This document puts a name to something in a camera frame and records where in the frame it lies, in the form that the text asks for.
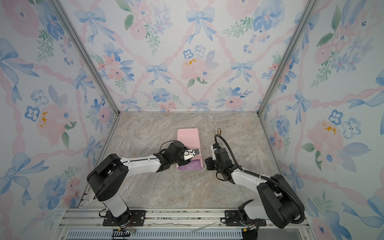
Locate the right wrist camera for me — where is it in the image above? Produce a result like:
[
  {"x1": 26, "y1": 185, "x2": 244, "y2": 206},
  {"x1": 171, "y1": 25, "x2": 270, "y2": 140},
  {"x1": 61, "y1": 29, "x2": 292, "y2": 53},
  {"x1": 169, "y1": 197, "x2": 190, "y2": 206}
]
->
[{"x1": 211, "y1": 144, "x2": 232, "y2": 164}]

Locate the vented cable duct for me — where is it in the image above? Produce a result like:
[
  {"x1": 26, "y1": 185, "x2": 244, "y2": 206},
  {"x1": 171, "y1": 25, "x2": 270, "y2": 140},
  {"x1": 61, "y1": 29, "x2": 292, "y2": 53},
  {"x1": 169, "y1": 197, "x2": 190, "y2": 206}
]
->
[{"x1": 62, "y1": 229, "x2": 243, "y2": 240}]

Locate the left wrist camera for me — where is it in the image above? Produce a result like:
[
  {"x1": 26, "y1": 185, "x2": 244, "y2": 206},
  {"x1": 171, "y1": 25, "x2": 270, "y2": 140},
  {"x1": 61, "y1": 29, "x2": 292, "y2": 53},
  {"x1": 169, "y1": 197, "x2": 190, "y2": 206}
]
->
[{"x1": 183, "y1": 149, "x2": 193, "y2": 161}]

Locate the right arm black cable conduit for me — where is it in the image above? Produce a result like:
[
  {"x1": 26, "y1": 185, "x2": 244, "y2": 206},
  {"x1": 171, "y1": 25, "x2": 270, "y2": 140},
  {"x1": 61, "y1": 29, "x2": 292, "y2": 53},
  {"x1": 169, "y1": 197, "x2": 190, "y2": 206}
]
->
[{"x1": 213, "y1": 134, "x2": 306, "y2": 225}]

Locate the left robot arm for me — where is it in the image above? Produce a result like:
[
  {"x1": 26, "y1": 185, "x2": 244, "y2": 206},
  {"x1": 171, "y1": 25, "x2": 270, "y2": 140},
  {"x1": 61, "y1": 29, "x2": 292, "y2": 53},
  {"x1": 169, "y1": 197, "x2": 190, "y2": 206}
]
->
[{"x1": 87, "y1": 141, "x2": 200, "y2": 227}]

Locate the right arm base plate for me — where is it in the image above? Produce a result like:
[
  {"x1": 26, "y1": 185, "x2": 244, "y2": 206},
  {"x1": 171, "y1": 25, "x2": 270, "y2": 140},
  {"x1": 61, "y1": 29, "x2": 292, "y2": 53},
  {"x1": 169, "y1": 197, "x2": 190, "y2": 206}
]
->
[{"x1": 221, "y1": 210, "x2": 267, "y2": 228}]

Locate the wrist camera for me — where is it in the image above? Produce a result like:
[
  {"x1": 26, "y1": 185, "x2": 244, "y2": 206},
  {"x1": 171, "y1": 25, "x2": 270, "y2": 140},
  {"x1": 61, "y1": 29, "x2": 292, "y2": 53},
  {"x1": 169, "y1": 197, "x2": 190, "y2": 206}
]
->
[
  {"x1": 211, "y1": 144, "x2": 232, "y2": 164},
  {"x1": 183, "y1": 149, "x2": 193, "y2": 161}
]

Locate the aluminium frame rail front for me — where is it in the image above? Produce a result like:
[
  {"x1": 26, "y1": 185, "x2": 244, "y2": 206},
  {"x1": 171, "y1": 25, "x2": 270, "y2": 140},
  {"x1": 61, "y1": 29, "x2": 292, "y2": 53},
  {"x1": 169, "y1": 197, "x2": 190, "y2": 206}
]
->
[{"x1": 58, "y1": 206, "x2": 310, "y2": 230}]

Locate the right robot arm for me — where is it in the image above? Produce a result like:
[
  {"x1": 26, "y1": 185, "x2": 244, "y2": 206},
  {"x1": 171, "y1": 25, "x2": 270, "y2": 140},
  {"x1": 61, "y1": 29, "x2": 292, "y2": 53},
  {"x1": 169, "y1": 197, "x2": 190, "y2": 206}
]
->
[{"x1": 205, "y1": 158, "x2": 306, "y2": 229}]

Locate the left aluminium corner post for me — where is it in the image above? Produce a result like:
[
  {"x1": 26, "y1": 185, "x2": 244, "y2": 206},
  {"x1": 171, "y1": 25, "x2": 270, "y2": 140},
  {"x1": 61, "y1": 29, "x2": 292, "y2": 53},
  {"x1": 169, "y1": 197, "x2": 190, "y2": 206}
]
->
[{"x1": 48, "y1": 0, "x2": 120, "y2": 116}]

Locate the purple pink wrapping paper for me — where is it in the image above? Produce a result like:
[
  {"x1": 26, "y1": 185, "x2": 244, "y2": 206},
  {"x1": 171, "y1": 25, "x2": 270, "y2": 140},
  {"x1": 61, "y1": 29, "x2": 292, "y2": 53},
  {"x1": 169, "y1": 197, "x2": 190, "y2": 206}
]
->
[{"x1": 177, "y1": 128, "x2": 204, "y2": 171}]

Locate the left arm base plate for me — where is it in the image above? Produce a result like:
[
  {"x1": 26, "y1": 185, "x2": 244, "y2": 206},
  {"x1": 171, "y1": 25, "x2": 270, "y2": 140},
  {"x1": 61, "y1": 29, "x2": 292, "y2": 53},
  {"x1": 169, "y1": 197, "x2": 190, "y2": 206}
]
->
[{"x1": 103, "y1": 210, "x2": 147, "y2": 228}]

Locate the right aluminium corner post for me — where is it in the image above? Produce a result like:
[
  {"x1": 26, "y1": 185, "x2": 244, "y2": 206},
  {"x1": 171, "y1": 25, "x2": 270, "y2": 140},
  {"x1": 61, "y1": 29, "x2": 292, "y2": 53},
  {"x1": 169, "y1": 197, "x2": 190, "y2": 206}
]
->
[{"x1": 257, "y1": 0, "x2": 319, "y2": 118}]

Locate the grey tape dispenser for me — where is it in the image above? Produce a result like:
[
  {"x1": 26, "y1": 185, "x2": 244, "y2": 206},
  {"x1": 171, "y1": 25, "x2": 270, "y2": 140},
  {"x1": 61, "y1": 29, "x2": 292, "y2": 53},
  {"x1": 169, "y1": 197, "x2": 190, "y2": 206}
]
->
[{"x1": 215, "y1": 127, "x2": 223, "y2": 136}]

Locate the aluminium corner post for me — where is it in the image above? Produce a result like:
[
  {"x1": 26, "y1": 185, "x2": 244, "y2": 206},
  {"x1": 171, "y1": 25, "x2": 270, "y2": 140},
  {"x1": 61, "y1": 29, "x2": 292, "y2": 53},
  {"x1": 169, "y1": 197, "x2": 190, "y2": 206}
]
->
[
  {"x1": 48, "y1": 0, "x2": 120, "y2": 116},
  {"x1": 257, "y1": 0, "x2": 319, "y2": 118}
]

